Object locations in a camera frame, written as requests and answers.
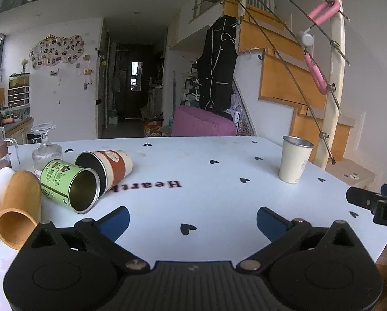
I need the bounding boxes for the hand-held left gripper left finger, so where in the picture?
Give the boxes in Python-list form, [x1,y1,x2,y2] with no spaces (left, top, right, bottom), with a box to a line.
[25,207,150,274]

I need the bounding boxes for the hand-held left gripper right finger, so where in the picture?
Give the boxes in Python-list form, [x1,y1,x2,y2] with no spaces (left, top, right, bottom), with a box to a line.
[237,207,364,274]

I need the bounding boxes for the green printed metal cup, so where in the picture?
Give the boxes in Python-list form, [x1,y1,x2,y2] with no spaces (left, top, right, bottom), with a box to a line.
[40,159,102,215]

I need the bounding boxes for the brown and cream paper cup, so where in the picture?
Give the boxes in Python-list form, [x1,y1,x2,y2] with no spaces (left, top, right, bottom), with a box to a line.
[75,150,133,194]

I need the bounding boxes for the cream metal cup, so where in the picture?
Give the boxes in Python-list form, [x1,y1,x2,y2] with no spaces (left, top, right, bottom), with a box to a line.
[279,135,314,185]

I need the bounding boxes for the orange wooden cup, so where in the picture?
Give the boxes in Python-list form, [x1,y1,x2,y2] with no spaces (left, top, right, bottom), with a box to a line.
[0,170,42,251]

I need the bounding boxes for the clear glass goblet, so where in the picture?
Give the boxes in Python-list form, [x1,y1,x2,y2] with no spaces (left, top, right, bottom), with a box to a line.
[30,122,63,173]

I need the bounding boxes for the printed cardboard box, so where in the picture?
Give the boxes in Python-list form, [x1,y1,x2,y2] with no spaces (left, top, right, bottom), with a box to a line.
[143,120,163,137]

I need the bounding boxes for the white perforated panel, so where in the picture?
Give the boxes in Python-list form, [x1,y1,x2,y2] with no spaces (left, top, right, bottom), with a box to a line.
[229,81,256,137]

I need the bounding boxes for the pink ottoman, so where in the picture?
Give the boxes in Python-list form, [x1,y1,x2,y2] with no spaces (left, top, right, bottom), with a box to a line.
[171,105,238,137]

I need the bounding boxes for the pink and white flexible holder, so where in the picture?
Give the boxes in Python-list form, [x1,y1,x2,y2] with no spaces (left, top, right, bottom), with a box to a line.
[296,0,341,96]

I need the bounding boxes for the wooden staircase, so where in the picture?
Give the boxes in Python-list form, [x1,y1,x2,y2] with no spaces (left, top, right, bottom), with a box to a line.
[224,0,375,188]

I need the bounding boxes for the white drawer unit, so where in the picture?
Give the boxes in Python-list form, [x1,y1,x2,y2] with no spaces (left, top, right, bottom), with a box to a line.
[8,86,30,108]

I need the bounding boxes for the black jacket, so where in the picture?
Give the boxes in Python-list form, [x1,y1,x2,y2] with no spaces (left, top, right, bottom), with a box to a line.
[197,15,239,112]

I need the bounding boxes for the fish tank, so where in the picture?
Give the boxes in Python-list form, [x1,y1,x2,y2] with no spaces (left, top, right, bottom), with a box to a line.
[9,73,30,89]

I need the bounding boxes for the cloud-shaped photo collage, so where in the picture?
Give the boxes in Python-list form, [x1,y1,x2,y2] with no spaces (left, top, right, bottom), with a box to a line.
[30,34,85,70]

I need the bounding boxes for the white stair railing post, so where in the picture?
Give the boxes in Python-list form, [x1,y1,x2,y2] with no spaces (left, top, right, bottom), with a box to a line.
[317,0,363,169]

